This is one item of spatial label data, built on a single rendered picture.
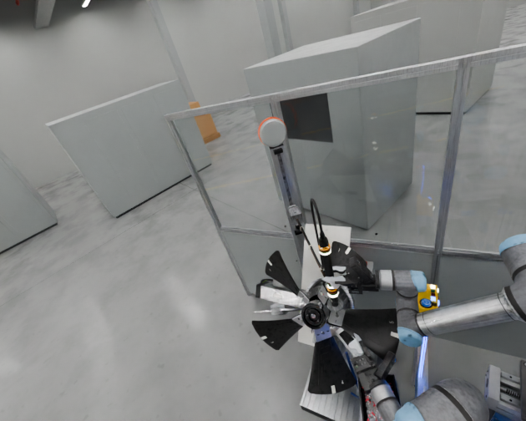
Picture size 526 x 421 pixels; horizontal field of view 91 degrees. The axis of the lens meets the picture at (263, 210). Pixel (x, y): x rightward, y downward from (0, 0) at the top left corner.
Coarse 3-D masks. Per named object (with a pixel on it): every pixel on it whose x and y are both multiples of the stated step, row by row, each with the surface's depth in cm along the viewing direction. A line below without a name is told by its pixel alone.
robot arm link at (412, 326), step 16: (512, 288) 71; (464, 304) 79; (480, 304) 76; (496, 304) 73; (512, 304) 69; (400, 320) 93; (416, 320) 88; (432, 320) 84; (448, 320) 81; (464, 320) 78; (480, 320) 75; (496, 320) 73; (512, 320) 71; (400, 336) 90; (416, 336) 87
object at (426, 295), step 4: (428, 284) 134; (428, 288) 132; (436, 288) 131; (420, 292) 132; (424, 292) 131; (428, 292) 131; (432, 292) 130; (436, 292) 130; (420, 296) 130; (424, 296) 130; (428, 296) 129; (436, 296) 128; (420, 300) 128; (436, 300) 127; (420, 304) 127; (420, 308) 126; (424, 308) 125; (428, 308) 124; (432, 308) 124
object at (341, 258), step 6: (336, 246) 127; (342, 246) 124; (348, 246) 122; (336, 252) 126; (342, 252) 123; (348, 252) 120; (354, 252) 118; (336, 258) 125; (342, 258) 122; (348, 258) 119; (360, 258) 115; (336, 264) 123; (342, 264) 120; (348, 264) 118; (366, 264) 112; (324, 282) 127
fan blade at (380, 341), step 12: (348, 312) 120; (360, 312) 119; (372, 312) 118; (384, 312) 116; (396, 312) 114; (348, 324) 116; (360, 324) 115; (372, 324) 114; (384, 324) 112; (396, 324) 111; (360, 336) 112; (372, 336) 110; (384, 336) 109; (372, 348) 108; (384, 348) 107; (396, 348) 106
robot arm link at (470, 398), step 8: (440, 384) 66; (448, 384) 65; (456, 384) 65; (464, 384) 65; (472, 384) 67; (456, 392) 63; (464, 392) 63; (472, 392) 63; (464, 400) 61; (472, 400) 61; (480, 400) 62; (472, 408) 60; (480, 408) 60; (472, 416) 59; (480, 416) 60; (488, 416) 61
